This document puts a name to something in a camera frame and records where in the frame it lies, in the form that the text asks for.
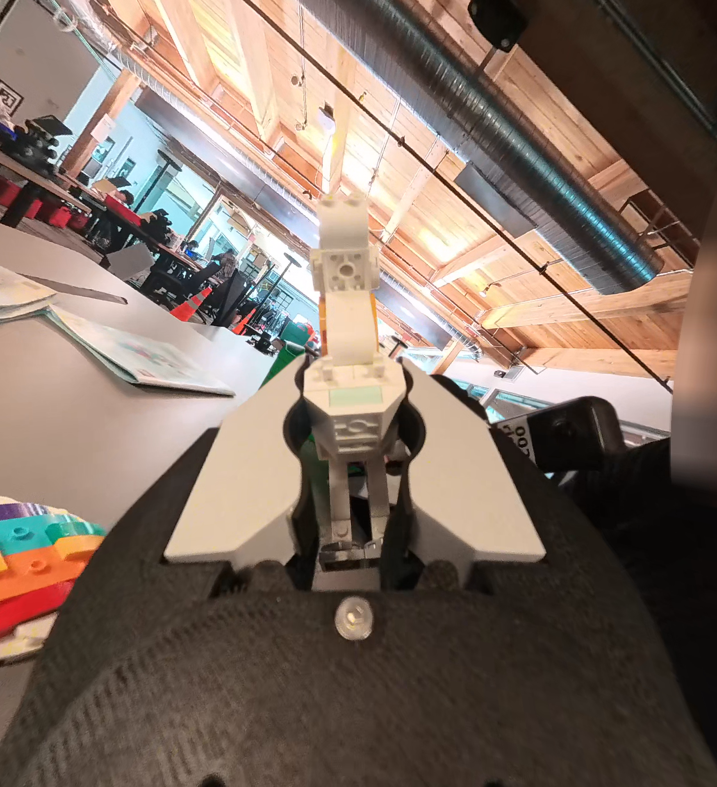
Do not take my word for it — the person's torso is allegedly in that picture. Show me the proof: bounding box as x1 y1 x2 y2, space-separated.
549 439 717 787

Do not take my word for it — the black office chair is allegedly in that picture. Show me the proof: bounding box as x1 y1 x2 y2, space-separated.
142 261 221 308

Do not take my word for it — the row of red storage bins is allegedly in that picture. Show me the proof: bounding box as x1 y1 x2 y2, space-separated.
0 171 93 232

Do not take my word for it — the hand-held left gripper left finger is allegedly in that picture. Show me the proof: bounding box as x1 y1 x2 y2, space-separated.
163 358 319 566

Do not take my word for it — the black ceiling speaker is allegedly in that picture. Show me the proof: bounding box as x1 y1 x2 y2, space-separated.
468 0 529 54

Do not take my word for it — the grey board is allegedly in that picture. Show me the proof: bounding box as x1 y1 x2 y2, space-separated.
108 241 154 285

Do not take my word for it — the rainbow toy brick base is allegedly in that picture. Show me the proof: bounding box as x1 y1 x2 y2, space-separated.
0 494 108 670

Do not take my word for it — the black desk device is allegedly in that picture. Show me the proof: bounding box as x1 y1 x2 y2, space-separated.
7 116 74 177

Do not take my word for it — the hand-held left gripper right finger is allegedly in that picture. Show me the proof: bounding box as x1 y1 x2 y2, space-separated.
388 358 548 584

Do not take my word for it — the green box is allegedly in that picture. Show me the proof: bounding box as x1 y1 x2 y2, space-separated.
259 321 321 389

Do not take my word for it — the long wooden desk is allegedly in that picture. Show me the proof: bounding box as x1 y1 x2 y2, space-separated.
0 132 98 230

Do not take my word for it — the white toy brick unicorn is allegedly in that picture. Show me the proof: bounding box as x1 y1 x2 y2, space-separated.
303 192 413 562

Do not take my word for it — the silver ventilation duct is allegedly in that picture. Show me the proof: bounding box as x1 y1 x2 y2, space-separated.
298 0 667 297

